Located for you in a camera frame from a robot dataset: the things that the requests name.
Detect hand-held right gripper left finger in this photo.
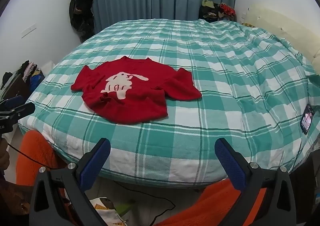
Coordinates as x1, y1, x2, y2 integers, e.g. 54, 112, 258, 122
29, 137, 111, 226

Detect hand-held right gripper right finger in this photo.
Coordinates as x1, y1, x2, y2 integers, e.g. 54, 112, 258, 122
214, 137, 302, 226

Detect red rabbit sweater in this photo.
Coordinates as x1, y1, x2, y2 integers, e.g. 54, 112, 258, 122
70, 57, 202, 124

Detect clothes heap on suitcase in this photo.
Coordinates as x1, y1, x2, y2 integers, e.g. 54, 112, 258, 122
0, 60, 45, 102

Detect pile of clothes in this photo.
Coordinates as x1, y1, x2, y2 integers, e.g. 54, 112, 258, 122
199, 0, 237, 22

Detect person's left hand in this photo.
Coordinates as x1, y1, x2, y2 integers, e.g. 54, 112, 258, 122
0, 138, 10, 174

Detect orange fleece trousers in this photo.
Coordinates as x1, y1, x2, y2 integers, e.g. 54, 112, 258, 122
15, 129, 268, 226

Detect paper bag on floor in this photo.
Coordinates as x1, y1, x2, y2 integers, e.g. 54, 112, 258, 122
89, 197, 137, 226

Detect black smartphone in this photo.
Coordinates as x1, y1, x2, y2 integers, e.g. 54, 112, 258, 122
300, 104, 315, 136

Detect green plaid bed blanket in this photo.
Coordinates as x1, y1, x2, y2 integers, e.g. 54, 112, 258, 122
18, 19, 320, 189

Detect dark hanging coats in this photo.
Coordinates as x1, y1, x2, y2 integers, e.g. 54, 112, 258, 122
69, 0, 95, 42

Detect cream headboard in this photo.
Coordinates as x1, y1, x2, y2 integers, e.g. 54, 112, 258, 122
244, 3, 320, 75

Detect white wall switch plate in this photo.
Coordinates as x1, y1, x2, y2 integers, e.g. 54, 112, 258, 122
21, 24, 38, 38

